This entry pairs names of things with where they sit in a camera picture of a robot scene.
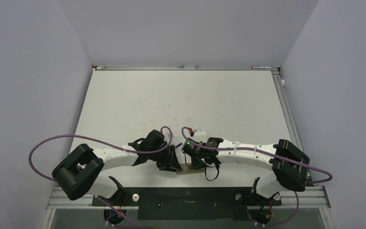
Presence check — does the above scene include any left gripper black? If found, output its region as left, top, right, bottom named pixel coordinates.
left=149, top=144, right=181, bottom=172

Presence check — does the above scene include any white grey remote control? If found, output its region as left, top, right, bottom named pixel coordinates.
left=176, top=167, right=204, bottom=175

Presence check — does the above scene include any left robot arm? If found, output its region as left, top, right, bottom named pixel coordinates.
left=52, top=130, right=182, bottom=205

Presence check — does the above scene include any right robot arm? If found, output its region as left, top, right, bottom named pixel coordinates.
left=182, top=137, right=310, bottom=204

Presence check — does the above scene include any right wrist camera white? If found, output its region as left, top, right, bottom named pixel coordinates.
left=191, top=129, right=207, bottom=142

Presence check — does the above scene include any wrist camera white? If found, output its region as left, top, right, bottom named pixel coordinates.
left=191, top=129, right=207, bottom=142
left=163, top=132, right=173, bottom=142

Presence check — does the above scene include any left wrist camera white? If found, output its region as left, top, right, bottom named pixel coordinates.
left=163, top=132, right=173, bottom=142

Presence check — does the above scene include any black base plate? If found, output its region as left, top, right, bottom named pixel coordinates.
left=105, top=187, right=282, bottom=221

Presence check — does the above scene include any aluminium rail right edge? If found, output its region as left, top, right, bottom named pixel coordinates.
left=271, top=68, right=331, bottom=208

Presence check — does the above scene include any aluminium rail edge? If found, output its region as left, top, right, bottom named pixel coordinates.
left=271, top=68, right=331, bottom=208
left=92, top=65, right=280, bottom=72

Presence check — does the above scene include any aluminium rail back edge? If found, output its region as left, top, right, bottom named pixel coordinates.
left=92, top=65, right=280, bottom=72

